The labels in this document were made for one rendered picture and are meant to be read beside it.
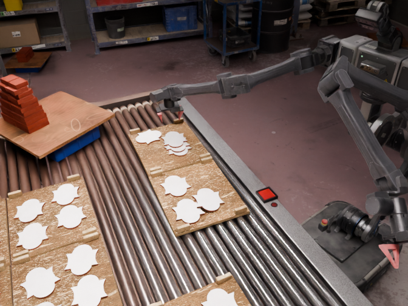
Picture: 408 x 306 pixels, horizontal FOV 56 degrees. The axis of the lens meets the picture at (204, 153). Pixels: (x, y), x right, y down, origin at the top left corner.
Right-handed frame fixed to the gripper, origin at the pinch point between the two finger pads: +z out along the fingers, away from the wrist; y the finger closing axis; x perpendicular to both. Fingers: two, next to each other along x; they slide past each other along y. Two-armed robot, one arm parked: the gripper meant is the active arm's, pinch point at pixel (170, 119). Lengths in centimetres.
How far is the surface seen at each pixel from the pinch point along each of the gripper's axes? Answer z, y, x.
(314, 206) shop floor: 105, 111, 5
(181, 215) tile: 10, -10, -62
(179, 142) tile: 8.6, 2.0, -10.6
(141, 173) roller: 13.1, -21.7, -24.7
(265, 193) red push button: 11, 32, -58
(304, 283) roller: 11, 26, -107
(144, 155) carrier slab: 11.7, -17.8, -12.0
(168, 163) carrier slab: 11.5, -7.0, -22.8
